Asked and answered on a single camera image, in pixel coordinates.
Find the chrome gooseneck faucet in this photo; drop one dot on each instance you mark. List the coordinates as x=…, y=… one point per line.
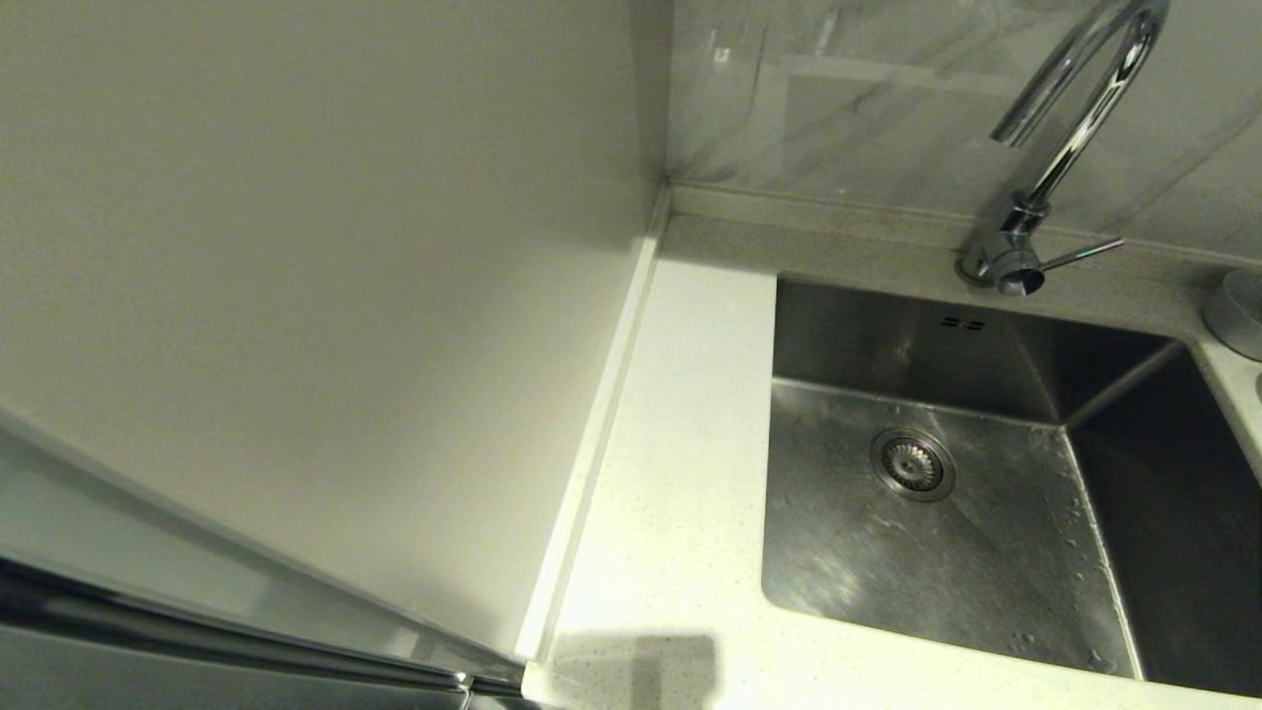
x=1016, y=258

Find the metal sink drain strainer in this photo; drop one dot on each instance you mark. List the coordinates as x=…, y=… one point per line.
x=912, y=463

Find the stainless steel refrigerator door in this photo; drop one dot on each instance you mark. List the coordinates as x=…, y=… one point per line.
x=99, y=631

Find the light blue bowl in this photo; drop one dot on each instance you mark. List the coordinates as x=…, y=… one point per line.
x=1237, y=311

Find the stainless steel sink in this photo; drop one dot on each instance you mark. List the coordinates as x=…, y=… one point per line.
x=887, y=562

